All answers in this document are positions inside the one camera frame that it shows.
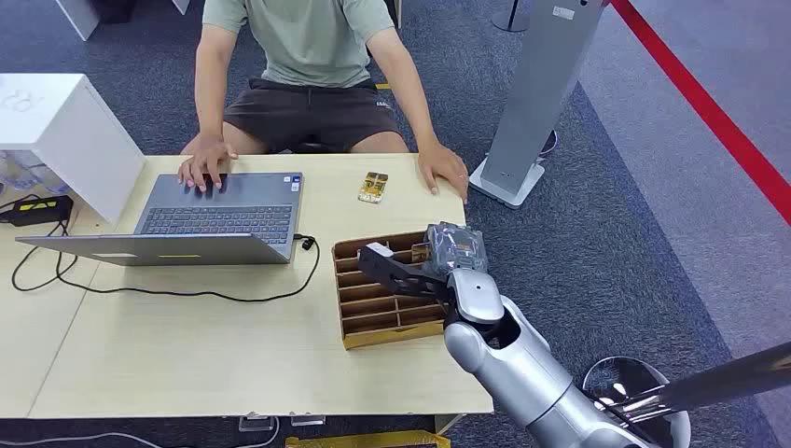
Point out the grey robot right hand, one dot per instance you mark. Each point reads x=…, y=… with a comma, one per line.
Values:
x=456, y=247

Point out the person's right hand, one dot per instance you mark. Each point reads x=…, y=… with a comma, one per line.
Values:
x=205, y=159

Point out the person's left hand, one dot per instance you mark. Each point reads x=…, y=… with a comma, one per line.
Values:
x=442, y=166

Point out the person's left forearm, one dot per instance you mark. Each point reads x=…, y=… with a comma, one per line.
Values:
x=409, y=105

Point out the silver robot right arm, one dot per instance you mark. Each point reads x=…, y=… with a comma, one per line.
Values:
x=525, y=371

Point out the person's right forearm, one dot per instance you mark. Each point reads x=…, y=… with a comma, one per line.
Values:
x=210, y=105

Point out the gold patterned card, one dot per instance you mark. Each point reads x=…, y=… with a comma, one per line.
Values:
x=372, y=187

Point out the brown slotted card holder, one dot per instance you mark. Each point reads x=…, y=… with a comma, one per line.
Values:
x=371, y=303

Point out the person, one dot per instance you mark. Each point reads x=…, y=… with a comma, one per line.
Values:
x=309, y=49

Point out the grey laptop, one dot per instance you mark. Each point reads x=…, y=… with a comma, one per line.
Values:
x=216, y=216

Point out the black stool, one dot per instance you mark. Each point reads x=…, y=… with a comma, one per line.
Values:
x=312, y=147

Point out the grey kiosk stand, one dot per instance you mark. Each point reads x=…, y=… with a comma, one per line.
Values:
x=537, y=93

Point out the white box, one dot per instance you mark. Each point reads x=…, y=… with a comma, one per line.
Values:
x=62, y=130

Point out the grey stanchion base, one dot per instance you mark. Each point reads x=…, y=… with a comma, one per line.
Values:
x=510, y=21

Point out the black power adapter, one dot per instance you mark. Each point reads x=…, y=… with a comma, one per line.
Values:
x=38, y=209

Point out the clear plastic bottles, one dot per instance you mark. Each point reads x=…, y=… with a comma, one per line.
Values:
x=28, y=173

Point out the white cabinet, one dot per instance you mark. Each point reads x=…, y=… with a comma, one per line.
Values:
x=77, y=15

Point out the chrome stanchion base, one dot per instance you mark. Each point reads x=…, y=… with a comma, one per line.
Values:
x=618, y=377

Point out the red barrier belt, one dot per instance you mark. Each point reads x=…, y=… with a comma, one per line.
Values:
x=710, y=111

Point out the chrome stanchion pole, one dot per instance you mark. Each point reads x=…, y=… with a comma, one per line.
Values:
x=710, y=382

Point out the clear plastic bracket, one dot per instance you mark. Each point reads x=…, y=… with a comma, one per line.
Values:
x=308, y=420
x=256, y=423

